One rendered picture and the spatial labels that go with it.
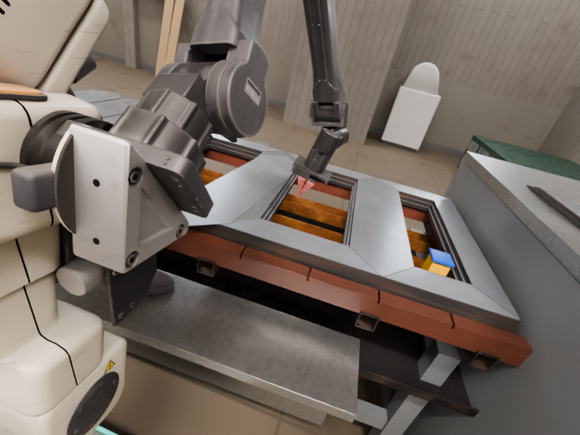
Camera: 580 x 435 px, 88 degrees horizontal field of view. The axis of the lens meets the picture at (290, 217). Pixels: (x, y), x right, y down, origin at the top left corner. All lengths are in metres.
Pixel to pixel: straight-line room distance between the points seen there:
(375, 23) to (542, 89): 3.54
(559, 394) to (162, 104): 0.85
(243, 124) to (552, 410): 0.80
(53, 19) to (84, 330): 0.39
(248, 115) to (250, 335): 0.58
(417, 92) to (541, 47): 2.32
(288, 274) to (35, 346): 0.49
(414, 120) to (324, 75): 5.65
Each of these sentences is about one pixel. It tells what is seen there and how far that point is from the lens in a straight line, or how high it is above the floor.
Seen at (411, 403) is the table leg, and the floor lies 0.43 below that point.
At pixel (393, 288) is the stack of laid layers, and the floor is 0.84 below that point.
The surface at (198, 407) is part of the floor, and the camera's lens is 1.46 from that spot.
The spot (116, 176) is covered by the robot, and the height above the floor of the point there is 1.20.
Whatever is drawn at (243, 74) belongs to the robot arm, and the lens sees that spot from 0.34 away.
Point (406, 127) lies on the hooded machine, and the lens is 6.33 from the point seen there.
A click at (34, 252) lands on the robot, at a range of 0.46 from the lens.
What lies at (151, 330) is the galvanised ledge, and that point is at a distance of 0.81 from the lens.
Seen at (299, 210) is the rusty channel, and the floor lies 0.70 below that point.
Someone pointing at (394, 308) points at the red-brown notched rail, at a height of 0.82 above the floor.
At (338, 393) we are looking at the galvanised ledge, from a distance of 0.77.
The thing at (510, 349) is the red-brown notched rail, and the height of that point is 0.81.
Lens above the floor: 1.31
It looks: 30 degrees down
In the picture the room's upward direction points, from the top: 14 degrees clockwise
